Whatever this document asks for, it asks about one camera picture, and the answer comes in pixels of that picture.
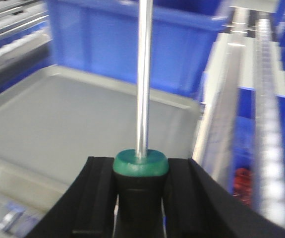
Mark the grey metal tray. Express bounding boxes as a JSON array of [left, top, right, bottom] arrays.
[[0, 65, 201, 199]]

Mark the blue bin front centre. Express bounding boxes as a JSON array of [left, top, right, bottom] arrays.
[[46, 0, 230, 97]]

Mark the green black handle screwdriver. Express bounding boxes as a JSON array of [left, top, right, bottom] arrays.
[[113, 0, 169, 238]]

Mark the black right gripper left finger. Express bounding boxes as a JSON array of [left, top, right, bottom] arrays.
[[27, 157, 117, 238]]

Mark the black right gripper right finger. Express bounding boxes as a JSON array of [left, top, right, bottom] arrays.
[[164, 158, 285, 238]]

